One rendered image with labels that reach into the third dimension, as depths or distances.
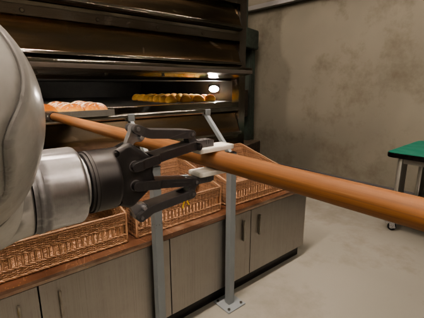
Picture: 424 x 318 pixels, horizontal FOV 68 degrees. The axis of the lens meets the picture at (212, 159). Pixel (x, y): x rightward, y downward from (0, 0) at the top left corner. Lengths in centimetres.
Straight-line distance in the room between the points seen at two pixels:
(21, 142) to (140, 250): 144
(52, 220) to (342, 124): 423
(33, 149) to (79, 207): 18
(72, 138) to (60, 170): 155
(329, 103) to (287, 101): 67
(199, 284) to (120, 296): 49
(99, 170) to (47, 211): 7
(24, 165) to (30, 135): 2
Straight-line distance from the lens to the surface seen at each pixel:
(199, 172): 48
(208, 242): 185
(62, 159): 36
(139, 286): 169
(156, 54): 209
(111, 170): 38
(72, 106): 146
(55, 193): 35
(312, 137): 468
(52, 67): 171
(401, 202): 34
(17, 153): 18
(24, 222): 35
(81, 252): 153
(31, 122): 18
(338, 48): 451
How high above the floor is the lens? 131
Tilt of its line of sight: 13 degrees down
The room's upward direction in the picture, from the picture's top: straight up
